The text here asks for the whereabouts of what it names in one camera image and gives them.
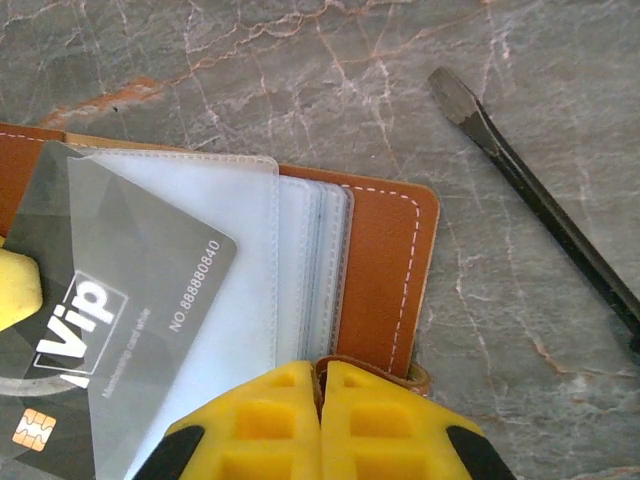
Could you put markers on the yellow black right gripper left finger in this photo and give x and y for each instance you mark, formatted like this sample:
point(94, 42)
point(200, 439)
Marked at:
point(260, 430)

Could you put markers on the grey VIP card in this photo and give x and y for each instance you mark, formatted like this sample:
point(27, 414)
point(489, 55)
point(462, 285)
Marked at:
point(150, 260)

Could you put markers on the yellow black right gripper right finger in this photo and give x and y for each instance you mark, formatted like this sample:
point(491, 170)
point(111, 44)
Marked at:
point(380, 430)

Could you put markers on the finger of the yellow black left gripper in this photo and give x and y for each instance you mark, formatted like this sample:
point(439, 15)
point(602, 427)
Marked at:
point(17, 285)

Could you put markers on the brown leather card holder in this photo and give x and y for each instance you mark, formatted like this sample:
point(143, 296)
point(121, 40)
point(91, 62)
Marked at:
point(385, 260)

